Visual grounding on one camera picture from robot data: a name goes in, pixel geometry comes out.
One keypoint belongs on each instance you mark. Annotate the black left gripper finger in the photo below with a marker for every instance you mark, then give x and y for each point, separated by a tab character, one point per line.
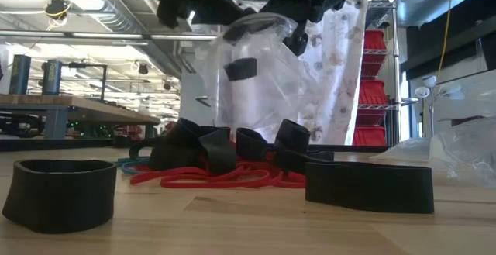
221	9
172	7

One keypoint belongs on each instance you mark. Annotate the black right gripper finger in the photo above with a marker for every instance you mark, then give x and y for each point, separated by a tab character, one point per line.
298	40

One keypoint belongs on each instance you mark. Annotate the red thin rubber bands tangle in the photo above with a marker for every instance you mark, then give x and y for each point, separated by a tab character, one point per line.
213	185

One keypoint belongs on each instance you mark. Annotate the teal thin rubber bands tangle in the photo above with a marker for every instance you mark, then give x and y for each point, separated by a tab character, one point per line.
128	169

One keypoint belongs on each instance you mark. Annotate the white floral cloth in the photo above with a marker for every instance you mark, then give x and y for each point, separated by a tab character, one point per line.
341	73

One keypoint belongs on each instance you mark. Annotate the red plastic bin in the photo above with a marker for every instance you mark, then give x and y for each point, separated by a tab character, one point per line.
370	136
372	96
375	42

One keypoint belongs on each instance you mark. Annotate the long ceiling light bar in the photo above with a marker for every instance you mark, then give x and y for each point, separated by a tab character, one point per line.
108	35

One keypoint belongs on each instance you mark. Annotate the floor lamp white shades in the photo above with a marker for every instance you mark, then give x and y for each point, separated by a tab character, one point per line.
429	80

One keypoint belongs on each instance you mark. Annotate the dark blue cylinder canister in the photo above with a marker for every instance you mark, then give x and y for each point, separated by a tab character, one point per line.
19	74
51	76

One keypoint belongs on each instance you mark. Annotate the black round puck white label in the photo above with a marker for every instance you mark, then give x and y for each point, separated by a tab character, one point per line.
123	141

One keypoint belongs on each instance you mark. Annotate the silver ceiling air duct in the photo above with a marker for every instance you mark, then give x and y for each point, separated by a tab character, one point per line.
116	11

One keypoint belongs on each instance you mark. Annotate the wooden workbench grey steel frame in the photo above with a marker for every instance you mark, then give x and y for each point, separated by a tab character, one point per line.
58	104

